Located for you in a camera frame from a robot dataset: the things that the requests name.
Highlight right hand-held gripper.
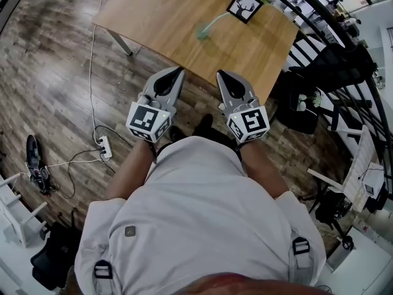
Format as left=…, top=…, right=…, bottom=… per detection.
left=216, top=69, right=271, bottom=146

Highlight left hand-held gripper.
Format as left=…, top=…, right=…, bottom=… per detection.
left=125, top=66, right=186, bottom=144

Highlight clear green cup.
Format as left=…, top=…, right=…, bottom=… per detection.
left=195, top=22, right=213, bottom=43

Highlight person's right forearm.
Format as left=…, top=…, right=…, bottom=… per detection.
left=238, top=143, right=292, bottom=202

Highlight person's left forearm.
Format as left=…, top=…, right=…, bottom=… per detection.
left=106, top=139, right=158, bottom=203

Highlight person's black trousers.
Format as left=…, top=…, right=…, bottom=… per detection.
left=192, top=112, right=244, bottom=165

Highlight person's black shoe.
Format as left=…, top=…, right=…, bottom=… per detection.
left=168, top=125, right=185, bottom=143

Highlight grey metal table leg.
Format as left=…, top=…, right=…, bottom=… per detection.
left=106, top=28, right=136, bottom=57

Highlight black office chair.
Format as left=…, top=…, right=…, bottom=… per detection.
left=29, top=209, right=84, bottom=291
left=308, top=181, right=356, bottom=252
left=276, top=43, right=378, bottom=135

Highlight small white flower plant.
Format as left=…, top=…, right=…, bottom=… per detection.
left=306, top=90, right=324, bottom=109

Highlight white power strip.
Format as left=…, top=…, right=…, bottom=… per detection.
left=97, top=135, right=112, bottom=161

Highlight black framed deer picture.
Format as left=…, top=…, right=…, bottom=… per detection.
left=226, top=0, right=265, bottom=25

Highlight person's light grey shirt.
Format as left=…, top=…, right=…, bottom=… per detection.
left=73, top=135, right=329, bottom=295

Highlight black metal railing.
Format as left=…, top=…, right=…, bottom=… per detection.
left=276, top=0, right=393, bottom=179

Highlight white wooden desk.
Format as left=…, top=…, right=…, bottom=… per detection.
left=306, top=124, right=386, bottom=214

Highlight black sneaker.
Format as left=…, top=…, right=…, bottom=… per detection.
left=24, top=133, right=42, bottom=168
left=29, top=164, right=52, bottom=196

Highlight small white monitor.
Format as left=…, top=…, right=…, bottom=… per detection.
left=362, top=162, right=387, bottom=197

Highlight white shelf rack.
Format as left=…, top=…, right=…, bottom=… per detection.
left=0, top=173, right=49, bottom=249

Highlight black wrist strap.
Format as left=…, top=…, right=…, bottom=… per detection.
left=148, top=141, right=159, bottom=165
left=234, top=144, right=247, bottom=169

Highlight long white cable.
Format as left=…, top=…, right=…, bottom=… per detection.
left=88, top=0, right=109, bottom=141

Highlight thin white cable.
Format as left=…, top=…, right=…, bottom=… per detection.
left=18, top=157, right=106, bottom=178

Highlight black cable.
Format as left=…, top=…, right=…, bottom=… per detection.
left=45, top=124, right=116, bottom=200

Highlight black strap buckle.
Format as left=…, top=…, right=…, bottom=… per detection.
left=93, top=259, right=114, bottom=280
left=291, top=237, right=311, bottom=256

